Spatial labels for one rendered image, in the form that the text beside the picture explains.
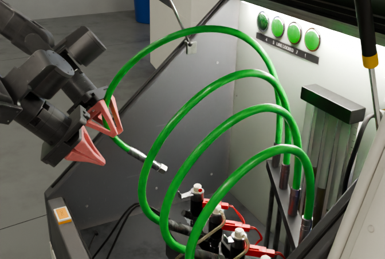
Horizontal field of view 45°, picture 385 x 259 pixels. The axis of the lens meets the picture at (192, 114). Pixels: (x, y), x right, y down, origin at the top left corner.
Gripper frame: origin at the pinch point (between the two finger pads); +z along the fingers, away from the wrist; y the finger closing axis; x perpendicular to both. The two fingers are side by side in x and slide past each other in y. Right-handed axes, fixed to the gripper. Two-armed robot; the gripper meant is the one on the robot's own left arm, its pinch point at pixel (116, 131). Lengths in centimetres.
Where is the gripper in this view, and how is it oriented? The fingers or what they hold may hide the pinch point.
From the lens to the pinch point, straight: 97.8
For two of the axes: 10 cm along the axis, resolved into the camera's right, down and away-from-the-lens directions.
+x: -7.2, 6.2, 3.0
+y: 2.3, -1.9, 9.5
